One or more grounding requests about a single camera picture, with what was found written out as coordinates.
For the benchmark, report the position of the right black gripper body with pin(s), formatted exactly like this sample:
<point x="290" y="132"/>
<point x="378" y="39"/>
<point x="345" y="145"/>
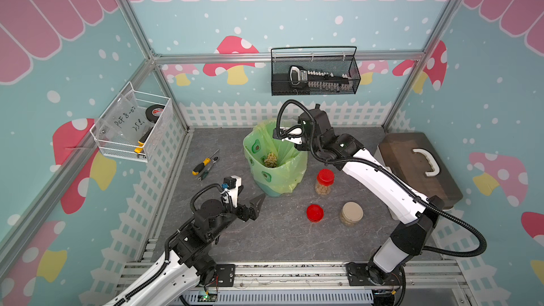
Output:
<point x="307" y="144"/>

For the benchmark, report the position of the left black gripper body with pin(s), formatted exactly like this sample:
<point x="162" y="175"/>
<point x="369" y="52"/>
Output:
<point x="239" y="211"/>

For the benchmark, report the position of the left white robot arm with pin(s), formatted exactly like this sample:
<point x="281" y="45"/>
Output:
<point x="185" y="262"/>

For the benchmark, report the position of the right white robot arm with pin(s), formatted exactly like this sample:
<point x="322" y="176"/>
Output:
<point x="417" y="214"/>

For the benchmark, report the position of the peanut pile in bin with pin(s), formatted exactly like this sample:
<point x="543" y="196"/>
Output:
<point x="271" y="160"/>

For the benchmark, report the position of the green bag trash bin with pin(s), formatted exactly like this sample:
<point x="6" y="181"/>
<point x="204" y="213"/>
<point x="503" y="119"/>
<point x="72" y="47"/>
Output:
<point x="277" y="167"/>

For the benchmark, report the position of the socket set in basket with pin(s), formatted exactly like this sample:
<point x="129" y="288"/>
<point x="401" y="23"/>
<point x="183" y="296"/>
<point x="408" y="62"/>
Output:
<point x="301" y="78"/>

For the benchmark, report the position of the beige lid jar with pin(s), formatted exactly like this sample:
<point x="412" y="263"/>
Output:
<point x="351" y="214"/>

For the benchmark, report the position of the brown lid storage box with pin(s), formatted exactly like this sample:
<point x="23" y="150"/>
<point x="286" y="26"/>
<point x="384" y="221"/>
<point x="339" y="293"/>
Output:
<point x="413" y="159"/>

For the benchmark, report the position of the yellow black tool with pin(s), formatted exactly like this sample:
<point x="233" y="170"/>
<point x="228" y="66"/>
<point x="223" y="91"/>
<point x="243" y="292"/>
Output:
<point x="140" y="147"/>

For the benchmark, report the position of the black tape roll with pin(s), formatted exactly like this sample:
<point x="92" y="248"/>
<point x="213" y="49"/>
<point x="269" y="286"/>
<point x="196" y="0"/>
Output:
<point x="154" y="112"/>

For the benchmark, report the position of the clear plastic bag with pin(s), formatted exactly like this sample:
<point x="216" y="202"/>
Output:
<point x="122" y="125"/>

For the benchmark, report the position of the yellow handle screwdriver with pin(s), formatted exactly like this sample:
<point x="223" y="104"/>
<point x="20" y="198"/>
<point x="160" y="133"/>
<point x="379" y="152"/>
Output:
<point x="200" y="167"/>

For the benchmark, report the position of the black mesh wall basket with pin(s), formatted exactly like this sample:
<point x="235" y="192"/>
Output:
<point x="336" y="59"/>

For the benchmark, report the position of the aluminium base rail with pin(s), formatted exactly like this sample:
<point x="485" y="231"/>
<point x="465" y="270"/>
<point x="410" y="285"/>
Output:
<point x="310" y="283"/>

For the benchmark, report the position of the white wire wall basket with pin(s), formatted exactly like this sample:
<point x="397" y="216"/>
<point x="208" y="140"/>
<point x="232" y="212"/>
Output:
<point x="159" y="128"/>

